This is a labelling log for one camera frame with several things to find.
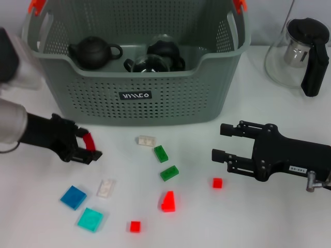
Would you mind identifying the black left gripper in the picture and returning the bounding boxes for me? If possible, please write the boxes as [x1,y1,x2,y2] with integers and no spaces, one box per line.
[24,113,103,165]

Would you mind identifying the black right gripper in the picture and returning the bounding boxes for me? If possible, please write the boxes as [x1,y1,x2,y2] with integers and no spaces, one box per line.
[211,120,331,182]

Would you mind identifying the red building brick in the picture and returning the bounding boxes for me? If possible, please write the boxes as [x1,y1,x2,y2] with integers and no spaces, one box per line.
[82,131,96,152]

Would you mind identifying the glass teacup with black holder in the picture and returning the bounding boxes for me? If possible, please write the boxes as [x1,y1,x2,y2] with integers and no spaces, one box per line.
[146,33,186,72]
[123,53,173,73]

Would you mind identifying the silver right elbow connector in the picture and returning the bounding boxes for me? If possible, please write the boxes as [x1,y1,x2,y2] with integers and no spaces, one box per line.
[306,170,331,193]

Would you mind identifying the grey perforated storage basket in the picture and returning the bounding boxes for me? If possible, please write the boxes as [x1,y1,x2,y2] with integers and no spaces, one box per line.
[21,0,251,127]

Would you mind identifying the red slope block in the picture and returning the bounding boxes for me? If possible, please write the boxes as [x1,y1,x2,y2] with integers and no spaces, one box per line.
[160,190,178,213]

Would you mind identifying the translucent white brick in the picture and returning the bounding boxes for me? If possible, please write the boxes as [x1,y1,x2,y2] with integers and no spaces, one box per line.
[97,179,116,198]
[136,135,157,147]

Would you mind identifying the blue square tile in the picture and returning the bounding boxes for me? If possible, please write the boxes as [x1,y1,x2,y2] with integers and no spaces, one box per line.
[60,185,87,211]

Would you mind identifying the green building brick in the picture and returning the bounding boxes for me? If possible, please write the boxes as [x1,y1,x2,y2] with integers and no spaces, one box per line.
[154,145,169,163]
[159,165,179,183]

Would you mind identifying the teal square tile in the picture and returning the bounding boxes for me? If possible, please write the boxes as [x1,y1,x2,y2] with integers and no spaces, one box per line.
[76,207,104,234]

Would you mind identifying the black clay teapot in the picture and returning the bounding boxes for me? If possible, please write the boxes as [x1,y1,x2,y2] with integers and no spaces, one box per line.
[68,36,124,70]

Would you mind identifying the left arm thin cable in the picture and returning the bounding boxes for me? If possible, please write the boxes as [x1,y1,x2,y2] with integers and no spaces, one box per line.
[0,141,21,153]

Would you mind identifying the glass teapot with black handle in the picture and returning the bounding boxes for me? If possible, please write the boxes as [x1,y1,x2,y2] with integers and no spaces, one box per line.
[264,17,331,98]

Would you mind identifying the orange basket handle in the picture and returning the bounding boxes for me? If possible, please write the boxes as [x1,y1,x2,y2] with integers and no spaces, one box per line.
[27,0,248,16]

